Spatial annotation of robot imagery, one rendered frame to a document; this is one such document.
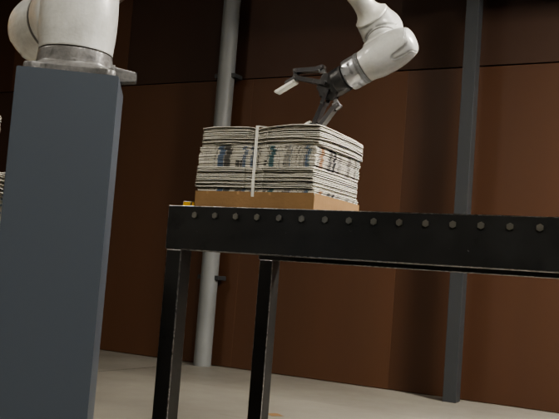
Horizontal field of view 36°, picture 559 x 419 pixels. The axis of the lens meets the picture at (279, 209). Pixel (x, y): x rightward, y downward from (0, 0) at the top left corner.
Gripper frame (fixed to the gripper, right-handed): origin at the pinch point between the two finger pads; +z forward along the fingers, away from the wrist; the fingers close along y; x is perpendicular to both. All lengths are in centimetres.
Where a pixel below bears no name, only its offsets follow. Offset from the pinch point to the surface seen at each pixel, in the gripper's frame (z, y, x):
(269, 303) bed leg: 40, 42, 28
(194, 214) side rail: 26.4, 22.9, -23.1
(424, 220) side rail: -32, 52, -23
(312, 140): -9.3, 17.4, -14.2
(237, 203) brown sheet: 17.3, 22.9, -14.8
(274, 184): 4.9, 23.5, -14.8
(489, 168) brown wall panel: 10, -36, 293
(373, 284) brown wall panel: 105, -1, 292
